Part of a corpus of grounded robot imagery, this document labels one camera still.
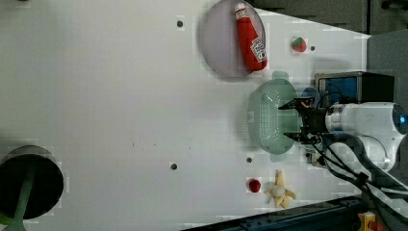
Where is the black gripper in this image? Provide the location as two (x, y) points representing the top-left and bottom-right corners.
(279, 97), (328, 143)

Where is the green plastic strainer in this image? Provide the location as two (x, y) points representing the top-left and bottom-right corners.
(246, 75), (298, 162)

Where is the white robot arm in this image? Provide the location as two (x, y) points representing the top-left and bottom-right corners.
(280, 97), (407, 222)

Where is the blue bowl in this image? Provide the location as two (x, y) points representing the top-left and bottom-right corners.
(297, 87), (320, 108)

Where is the black toaster oven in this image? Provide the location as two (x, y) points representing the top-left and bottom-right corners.
(315, 71), (395, 107)

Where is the peeled toy banana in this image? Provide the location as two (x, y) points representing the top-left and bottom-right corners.
(266, 170), (296, 209)

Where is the red toy strawberry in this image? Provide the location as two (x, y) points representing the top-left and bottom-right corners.
(291, 37), (307, 53)

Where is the small red toy fruit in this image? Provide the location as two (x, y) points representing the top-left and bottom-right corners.
(248, 179), (261, 193)

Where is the red ketchup bottle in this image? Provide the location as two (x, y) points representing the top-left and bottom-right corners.
(235, 3), (268, 71)

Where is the grey round plate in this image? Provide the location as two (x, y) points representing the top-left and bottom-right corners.
(200, 0), (267, 77)

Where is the yellow emergency stop box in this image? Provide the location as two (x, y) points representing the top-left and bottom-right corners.
(358, 212), (384, 231)

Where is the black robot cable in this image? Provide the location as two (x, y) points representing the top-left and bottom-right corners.
(307, 134), (408, 222)

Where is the black camera mount lower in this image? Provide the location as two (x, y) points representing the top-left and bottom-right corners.
(1, 145), (64, 231)

